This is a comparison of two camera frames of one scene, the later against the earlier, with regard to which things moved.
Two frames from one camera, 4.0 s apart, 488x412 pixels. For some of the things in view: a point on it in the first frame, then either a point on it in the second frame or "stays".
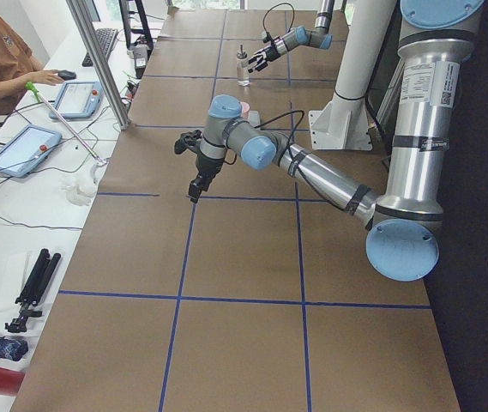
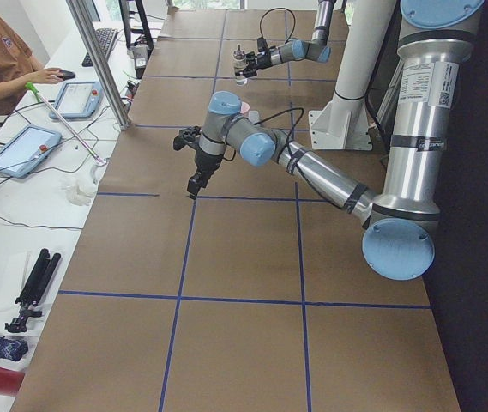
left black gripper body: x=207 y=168 stays
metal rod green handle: x=99 y=159 stays
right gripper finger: x=262 y=66 to x=247 y=72
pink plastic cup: x=245 y=110 stays
